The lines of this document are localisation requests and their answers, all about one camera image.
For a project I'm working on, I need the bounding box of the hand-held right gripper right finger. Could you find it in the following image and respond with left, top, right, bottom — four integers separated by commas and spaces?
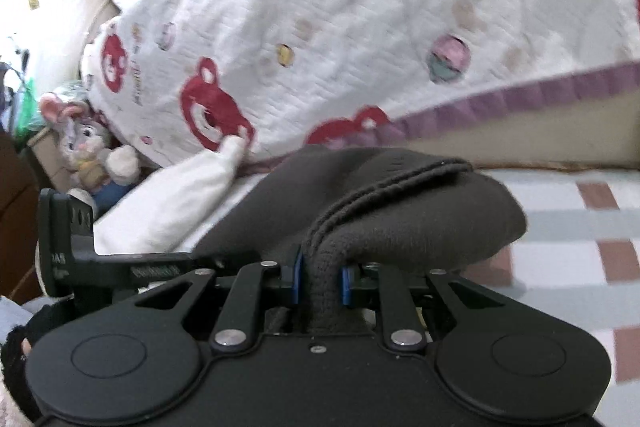
339, 262, 503, 352

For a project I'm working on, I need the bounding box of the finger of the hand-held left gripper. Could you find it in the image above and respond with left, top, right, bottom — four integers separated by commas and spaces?
92, 251, 226, 290

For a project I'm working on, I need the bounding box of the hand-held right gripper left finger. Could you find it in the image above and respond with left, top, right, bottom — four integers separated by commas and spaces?
134, 252, 307, 354

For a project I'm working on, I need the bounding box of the dark brown cable-knit sweater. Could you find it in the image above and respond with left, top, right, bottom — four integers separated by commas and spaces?
192, 146, 530, 338

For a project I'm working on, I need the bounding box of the person's left forearm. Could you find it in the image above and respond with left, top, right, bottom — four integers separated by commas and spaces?
0, 379, 38, 427

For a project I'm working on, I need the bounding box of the person's left hand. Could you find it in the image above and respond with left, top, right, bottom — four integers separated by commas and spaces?
0, 303, 76, 420

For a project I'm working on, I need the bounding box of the dark wooden cabinet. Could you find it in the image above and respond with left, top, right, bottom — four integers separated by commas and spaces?
0, 129, 46, 303

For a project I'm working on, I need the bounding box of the white cloth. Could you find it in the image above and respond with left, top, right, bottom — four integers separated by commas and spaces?
92, 136, 251, 258

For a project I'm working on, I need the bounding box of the beige storage box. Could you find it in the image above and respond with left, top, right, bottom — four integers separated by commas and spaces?
26, 127, 73, 195

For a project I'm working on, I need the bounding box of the grey plush rabbit toy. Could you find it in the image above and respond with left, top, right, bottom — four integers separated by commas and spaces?
39, 91, 142, 214

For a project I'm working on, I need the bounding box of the green plastic bag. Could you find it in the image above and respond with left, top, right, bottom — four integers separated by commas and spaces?
12, 74, 38, 148

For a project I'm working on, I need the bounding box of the dark brown knit sweater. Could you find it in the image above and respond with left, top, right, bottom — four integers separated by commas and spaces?
465, 167, 640, 388

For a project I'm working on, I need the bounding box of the white quilt with red bears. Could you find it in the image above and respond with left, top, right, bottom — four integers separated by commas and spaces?
80, 0, 640, 170

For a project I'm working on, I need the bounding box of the beige bed side panel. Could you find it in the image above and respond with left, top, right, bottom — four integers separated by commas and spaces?
400, 104, 640, 175

